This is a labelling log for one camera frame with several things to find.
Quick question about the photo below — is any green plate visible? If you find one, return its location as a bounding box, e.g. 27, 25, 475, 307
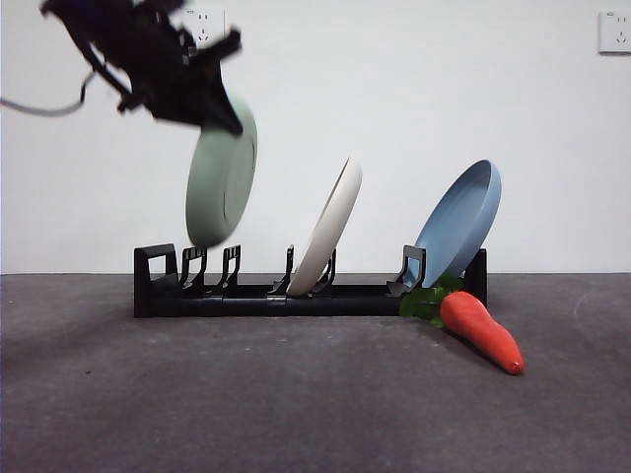
184, 93, 259, 247

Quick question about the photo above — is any orange carrot with green leaves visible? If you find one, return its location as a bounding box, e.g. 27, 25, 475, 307
398, 274, 526, 376

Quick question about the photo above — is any beige plate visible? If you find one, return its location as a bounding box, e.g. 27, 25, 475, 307
286, 157, 364, 296

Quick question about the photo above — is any black plate rack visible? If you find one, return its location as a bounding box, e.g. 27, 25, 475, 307
133, 242, 489, 318

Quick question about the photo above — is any blue plate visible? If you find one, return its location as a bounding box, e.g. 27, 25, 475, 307
413, 159, 503, 289

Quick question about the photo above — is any white wall socket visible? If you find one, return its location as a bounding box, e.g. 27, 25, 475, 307
184, 6, 227, 50
597, 10, 631, 55

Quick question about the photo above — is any grey cable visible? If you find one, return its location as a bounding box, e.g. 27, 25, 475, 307
0, 72, 98, 117

